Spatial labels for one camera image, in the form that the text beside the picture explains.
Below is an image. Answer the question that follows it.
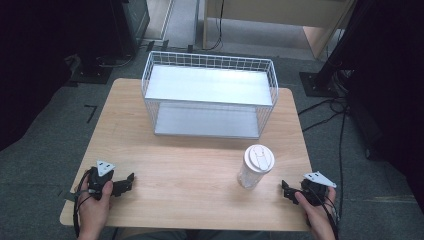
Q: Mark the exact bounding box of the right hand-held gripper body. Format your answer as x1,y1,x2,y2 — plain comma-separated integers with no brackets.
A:
299,170,338,207

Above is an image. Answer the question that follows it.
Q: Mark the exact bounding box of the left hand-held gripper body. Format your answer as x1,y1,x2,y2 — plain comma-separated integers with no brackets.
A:
87,160,116,201

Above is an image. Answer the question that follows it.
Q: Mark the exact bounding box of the person's right hand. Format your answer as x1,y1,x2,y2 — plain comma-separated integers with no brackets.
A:
294,185,338,240

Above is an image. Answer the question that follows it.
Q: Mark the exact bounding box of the person's left hand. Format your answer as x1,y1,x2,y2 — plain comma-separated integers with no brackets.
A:
76,175,115,240

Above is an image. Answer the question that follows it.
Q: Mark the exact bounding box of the clear cup with white lid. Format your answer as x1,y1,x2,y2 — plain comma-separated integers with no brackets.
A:
236,143,276,191

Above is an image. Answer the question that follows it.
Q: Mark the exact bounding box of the black cabinet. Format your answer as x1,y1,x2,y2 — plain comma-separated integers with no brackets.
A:
109,0,151,58

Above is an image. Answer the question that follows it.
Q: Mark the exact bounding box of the light wooden furniture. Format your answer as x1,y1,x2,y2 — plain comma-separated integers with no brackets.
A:
202,0,356,60

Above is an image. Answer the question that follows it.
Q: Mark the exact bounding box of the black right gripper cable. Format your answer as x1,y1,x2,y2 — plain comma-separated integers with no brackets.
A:
308,185,341,240

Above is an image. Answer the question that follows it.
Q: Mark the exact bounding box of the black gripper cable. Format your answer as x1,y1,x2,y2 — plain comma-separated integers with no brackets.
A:
308,185,341,240
71,167,98,239

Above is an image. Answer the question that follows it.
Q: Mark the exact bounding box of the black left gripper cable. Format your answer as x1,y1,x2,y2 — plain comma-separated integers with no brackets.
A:
71,167,98,239

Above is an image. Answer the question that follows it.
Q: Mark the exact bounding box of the long thin black floor cable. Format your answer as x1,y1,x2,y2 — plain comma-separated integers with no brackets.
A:
337,111,348,214

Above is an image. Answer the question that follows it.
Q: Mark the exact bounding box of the black stand with base plate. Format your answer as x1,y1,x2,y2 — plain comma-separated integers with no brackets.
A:
68,53,115,86
298,19,361,99

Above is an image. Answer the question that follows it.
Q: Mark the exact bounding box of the white wire two-tier shelf rack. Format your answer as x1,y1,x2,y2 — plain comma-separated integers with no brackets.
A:
140,50,280,141

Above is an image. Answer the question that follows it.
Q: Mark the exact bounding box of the black hanging cable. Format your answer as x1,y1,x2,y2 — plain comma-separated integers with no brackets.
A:
209,0,225,52

